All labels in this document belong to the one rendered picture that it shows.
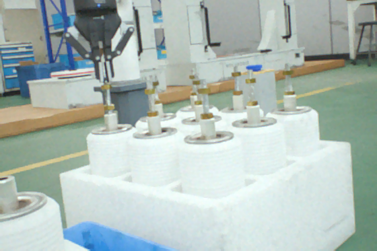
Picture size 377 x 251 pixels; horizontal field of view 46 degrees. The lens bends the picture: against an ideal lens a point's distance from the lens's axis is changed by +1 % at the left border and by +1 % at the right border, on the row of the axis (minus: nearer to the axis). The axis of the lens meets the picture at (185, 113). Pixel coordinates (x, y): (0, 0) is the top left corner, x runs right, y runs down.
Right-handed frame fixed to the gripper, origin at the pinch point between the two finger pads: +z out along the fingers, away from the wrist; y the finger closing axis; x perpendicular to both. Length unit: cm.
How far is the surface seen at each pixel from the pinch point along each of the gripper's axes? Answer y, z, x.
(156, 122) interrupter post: 5.7, 8.7, -11.6
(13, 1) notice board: -24, -95, 641
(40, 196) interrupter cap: -13.3, 10.5, -35.3
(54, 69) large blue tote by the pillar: 11, 8, 461
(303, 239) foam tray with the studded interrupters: 25.0, 29.5, -22.4
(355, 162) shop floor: 74, 36, 25
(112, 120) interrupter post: 0.1, 8.8, -1.2
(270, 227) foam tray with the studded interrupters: 17.2, 24.2, -26.5
